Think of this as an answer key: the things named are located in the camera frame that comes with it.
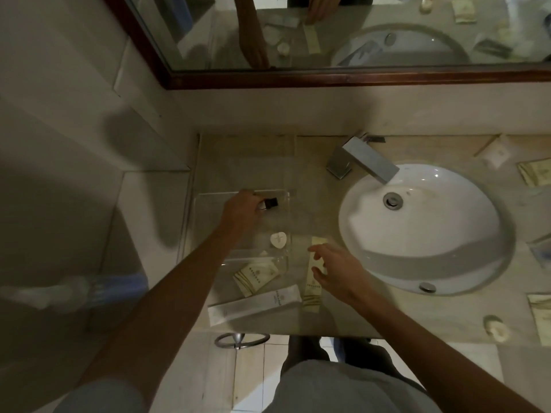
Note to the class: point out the person's left hand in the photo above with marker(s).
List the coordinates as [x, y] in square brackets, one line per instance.
[239, 215]

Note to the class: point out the person's right hand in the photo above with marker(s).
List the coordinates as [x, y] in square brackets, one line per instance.
[344, 275]

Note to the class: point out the person's right thumb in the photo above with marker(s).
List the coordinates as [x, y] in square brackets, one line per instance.
[320, 272]

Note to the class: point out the person's left fingers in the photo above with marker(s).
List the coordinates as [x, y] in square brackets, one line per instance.
[256, 201]

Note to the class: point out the small black-capped bottle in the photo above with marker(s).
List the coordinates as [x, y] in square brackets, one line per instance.
[269, 204]

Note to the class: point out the person's left forearm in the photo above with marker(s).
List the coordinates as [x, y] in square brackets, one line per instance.
[168, 305]

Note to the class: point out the person's right forearm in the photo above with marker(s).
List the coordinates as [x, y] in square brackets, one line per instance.
[443, 352]

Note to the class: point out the long beige packet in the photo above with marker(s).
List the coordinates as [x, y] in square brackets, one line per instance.
[313, 296]

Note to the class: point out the clear acrylic tray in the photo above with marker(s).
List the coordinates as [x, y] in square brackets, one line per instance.
[275, 219]

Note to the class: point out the white heart-shaped soap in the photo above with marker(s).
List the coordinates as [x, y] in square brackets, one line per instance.
[279, 240]

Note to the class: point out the beige square sachet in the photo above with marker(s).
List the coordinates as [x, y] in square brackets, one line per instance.
[536, 172]
[541, 313]
[254, 277]

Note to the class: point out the long white box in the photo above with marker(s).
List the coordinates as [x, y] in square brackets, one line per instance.
[254, 304]

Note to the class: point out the black shoe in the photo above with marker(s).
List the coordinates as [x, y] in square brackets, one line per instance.
[305, 352]
[370, 354]

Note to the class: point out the chrome sink drain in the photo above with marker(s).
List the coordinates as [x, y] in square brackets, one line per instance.
[392, 199]

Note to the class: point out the chrome overflow hole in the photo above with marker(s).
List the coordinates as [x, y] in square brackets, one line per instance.
[427, 287]

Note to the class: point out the white oval sink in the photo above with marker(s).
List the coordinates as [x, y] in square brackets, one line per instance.
[430, 245]

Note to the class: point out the chrome square faucet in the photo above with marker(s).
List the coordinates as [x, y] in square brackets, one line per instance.
[366, 161]

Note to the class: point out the gray shorts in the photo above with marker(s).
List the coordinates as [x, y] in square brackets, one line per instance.
[344, 389]

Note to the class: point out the small cream soap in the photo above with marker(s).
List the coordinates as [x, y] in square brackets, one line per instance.
[497, 329]

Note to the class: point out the wooden framed mirror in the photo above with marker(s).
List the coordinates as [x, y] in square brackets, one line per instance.
[344, 30]

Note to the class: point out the white and blue towel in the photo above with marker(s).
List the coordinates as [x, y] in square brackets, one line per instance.
[77, 292]

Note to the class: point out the white square packet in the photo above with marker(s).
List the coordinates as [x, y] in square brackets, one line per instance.
[497, 151]

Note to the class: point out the dark clear-wrapped packet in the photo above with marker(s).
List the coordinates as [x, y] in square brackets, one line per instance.
[543, 253]

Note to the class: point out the gray shirt sleeve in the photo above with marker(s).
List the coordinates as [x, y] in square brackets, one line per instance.
[99, 397]

